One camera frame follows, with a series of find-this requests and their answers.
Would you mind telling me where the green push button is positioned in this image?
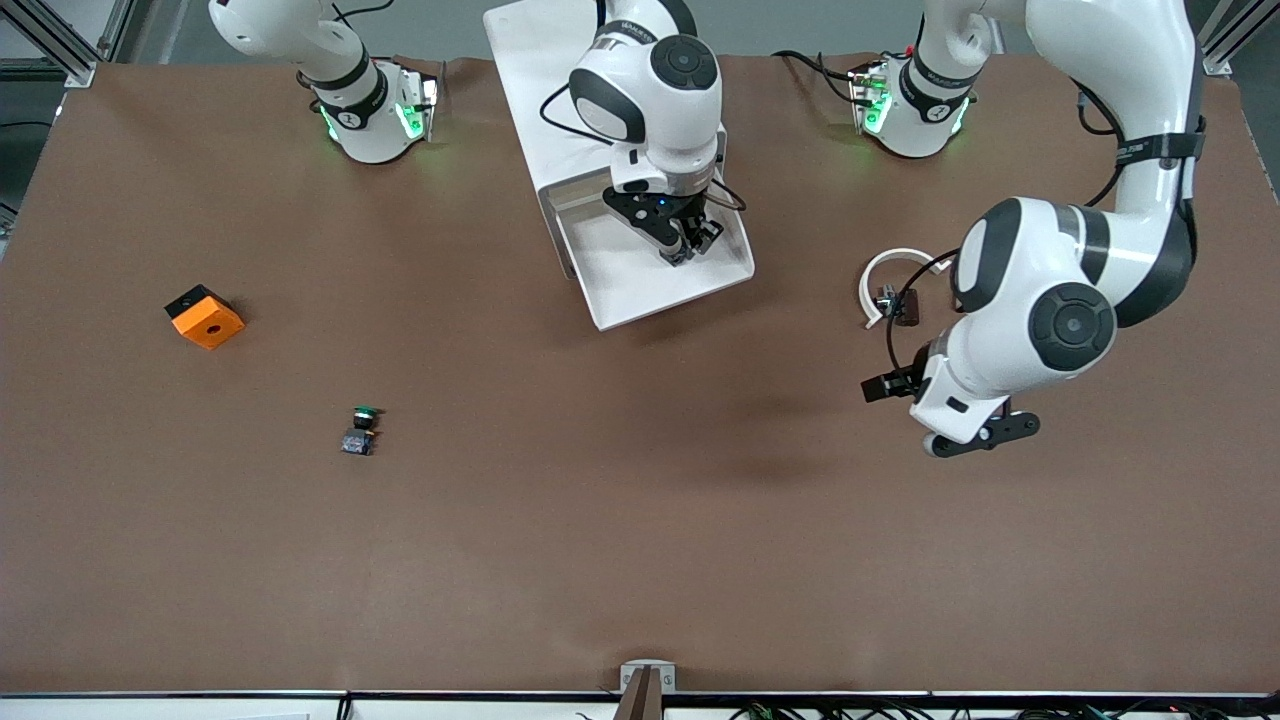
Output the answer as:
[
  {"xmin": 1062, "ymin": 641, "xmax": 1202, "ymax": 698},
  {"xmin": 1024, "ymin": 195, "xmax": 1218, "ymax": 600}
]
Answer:
[{"xmin": 340, "ymin": 405, "xmax": 386, "ymax": 457}]

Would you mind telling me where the dark brown contact block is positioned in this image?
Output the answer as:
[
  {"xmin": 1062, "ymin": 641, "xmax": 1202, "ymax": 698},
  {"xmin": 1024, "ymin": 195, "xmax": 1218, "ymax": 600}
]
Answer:
[{"xmin": 875, "ymin": 286, "xmax": 921, "ymax": 328}]

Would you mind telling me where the brown paper table cover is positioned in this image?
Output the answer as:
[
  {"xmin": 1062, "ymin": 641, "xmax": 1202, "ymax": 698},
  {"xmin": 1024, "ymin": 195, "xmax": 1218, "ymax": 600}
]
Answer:
[{"xmin": 0, "ymin": 50, "xmax": 1280, "ymax": 696}]

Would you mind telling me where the orange and black box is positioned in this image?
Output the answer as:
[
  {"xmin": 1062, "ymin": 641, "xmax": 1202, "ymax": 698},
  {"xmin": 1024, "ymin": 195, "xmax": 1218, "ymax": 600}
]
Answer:
[{"xmin": 164, "ymin": 284, "xmax": 246, "ymax": 351}]

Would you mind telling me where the white curved plastic ring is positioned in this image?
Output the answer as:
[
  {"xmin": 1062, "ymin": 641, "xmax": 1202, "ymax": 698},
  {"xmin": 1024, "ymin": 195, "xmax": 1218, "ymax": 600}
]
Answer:
[{"xmin": 858, "ymin": 247, "xmax": 956, "ymax": 331}]

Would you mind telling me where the black base cable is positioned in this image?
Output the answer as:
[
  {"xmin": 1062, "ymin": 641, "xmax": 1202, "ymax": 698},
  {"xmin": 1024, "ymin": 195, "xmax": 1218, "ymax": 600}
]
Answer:
[{"xmin": 772, "ymin": 48, "xmax": 871, "ymax": 106}]

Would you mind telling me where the grey metal bracket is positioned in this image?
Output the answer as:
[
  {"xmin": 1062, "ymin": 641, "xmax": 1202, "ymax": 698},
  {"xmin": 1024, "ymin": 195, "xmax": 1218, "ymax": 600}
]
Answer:
[{"xmin": 619, "ymin": 660, "xmax": 678, "ymax": 694}]

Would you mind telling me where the aluminium frame profile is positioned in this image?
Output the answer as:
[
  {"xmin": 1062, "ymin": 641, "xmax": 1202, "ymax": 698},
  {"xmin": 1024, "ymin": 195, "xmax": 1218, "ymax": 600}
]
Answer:
[
  {"xmin": 0, "ymin": 0, "xmax": 136, "ymax": 89},
  {"xmin": 1198, "ymin": 0, "xmax": 1263, "ymax": 79}
]

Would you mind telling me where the white table edge rail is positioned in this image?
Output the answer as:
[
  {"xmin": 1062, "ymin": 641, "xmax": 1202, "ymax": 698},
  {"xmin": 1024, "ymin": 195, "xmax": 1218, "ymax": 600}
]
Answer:
[{"xmin": 0, "ymin": 688, "xmax": 1280, "ymax": 720}]

